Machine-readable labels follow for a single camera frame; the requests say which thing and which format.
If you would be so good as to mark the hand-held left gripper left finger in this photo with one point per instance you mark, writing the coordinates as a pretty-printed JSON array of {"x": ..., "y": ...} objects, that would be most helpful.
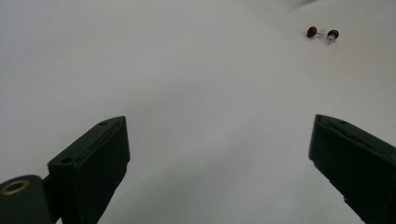
[{"x": 90, "y": 168}]

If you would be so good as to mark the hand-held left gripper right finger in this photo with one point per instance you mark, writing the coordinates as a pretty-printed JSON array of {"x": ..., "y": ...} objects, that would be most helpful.
[{"x": 351, "y": 161}]

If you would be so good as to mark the small red-brown bead earring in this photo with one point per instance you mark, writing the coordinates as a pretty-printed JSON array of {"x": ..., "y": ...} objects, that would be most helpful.
[
  {"x": 332, "y": 34},
  {"x": 312, "y": 31}
]

